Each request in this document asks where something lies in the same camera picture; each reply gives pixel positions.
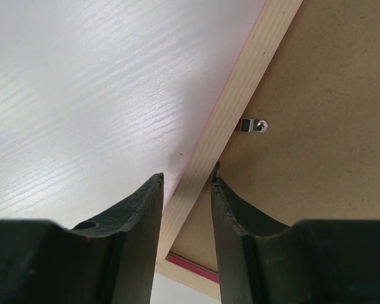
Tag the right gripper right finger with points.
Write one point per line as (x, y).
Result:
(261, 260)

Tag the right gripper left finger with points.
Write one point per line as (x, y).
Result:
(109, 258)

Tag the pink picture frame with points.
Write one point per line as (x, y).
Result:
(261, 45)

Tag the metal retaining clip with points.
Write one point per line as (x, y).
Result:
(248, 125)

